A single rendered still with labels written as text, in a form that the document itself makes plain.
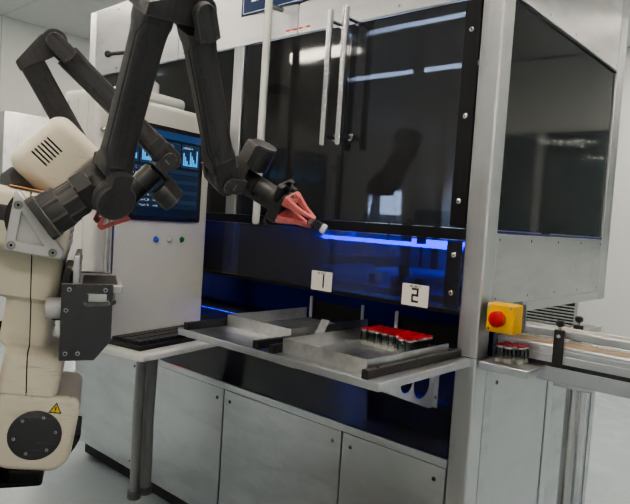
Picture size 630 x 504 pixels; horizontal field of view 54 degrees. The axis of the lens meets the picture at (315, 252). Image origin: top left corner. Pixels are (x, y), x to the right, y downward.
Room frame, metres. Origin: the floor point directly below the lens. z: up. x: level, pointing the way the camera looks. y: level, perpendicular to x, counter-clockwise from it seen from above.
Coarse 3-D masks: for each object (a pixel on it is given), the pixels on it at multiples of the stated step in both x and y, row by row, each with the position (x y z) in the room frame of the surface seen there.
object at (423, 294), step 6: (402, 288) 1.69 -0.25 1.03; (408, 288) 1.68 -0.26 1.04; (420, 288) 1.66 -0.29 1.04; (426, 288) 1.64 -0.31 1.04; (402, 294) 1.69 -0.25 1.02; (408, 294) 1.68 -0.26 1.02; (420, 294) 1.65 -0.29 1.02; (426, 294) 1.64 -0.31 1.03; (402, 300) 1.69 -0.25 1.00; (408, 300) 1.68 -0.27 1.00; (420, 300) 1.65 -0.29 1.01; (426, 300) 1.64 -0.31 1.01; (420, 306) 1.65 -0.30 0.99; (426, 306) 1.64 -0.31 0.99
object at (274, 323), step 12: (252, 312) 1.85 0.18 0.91; (264, 312) 1.89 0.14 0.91; (276, 312) 1.93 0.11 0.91; (288, 312) 1.97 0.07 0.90; (300, 312) 2.01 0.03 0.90; (228, 324) 1.78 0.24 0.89; (240, 324) 1.75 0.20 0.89; (252, 324) 1.71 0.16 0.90; (264, 324) 1.68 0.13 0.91; (276, 324) 1.85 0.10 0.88; (288, 324) 1.87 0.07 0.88; (300, 324) 1.88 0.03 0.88; (312, 324) 1.90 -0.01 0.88; (336, 324) 1.75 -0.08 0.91; (348, 324) 1.79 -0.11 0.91; (360, 324) 1.84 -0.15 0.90; (276, 336) 1.65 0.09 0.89
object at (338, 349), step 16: (304, 336) 1.53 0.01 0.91; (320, 336) 1.57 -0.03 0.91; (336, 336) 1.62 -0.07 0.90; (352, 336) 1.67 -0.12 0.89; (288, 352) 1.46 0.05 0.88; (304, 352) 1.43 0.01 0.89; (320, 352) 1.40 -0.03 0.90; (336, 352) 1.36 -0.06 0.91; (352, 352) 1.52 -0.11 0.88; (368, 352) 1.54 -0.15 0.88; (384, 352) 1.55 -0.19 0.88; (416, 352) 1.44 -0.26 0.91; (432, 352) 1.50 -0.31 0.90; (352, 368) 1.33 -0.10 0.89
